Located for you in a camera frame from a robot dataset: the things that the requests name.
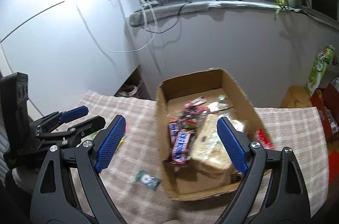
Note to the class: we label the red dark snack bag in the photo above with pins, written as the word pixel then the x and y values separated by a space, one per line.
pixel 261 137

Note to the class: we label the red box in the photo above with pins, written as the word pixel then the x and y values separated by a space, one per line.
pixel 326 102

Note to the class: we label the yellow candy packet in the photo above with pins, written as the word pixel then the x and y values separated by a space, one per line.
pixel 120 143

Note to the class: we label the clear bag green grid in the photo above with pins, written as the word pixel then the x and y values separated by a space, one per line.
pixel 219 104

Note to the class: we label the blue snickers bar right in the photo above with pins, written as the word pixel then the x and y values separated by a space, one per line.
pixel 180 149

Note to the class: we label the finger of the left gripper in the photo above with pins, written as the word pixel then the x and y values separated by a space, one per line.
pixel 56 119
pixel 75 133

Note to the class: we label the green drink carton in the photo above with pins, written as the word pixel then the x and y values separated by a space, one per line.
pixel 322 60

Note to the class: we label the pink plaid tablecloth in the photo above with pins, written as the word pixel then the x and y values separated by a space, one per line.
pixel 299 129

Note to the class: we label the green candy packet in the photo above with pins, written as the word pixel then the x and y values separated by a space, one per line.
pixel 91 136

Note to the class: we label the blue snickers bar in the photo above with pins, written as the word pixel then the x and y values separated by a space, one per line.
pixel 180 149
pixel 173 131

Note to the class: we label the blue snickers bar left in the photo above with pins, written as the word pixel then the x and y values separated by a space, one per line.
pixel 173 131

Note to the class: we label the dark green round candy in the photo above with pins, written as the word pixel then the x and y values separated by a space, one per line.
pixel 148 180

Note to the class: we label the white power strip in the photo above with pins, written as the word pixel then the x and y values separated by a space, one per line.
pixel 145 3

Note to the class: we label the wooden stool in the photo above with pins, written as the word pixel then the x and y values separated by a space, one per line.
pixel 296 97

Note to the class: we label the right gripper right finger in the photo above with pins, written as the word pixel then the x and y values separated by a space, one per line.
pixel 236 144

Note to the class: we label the clear bag red candies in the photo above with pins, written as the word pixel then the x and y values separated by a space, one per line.
pixel 193 114

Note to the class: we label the bread in clear bag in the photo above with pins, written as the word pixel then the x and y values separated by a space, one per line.
pixel 207 153

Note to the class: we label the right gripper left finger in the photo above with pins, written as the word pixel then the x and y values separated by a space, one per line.
pixel 106 143

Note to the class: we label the cardboard box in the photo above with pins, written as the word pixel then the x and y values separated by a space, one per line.
pixel 183 182

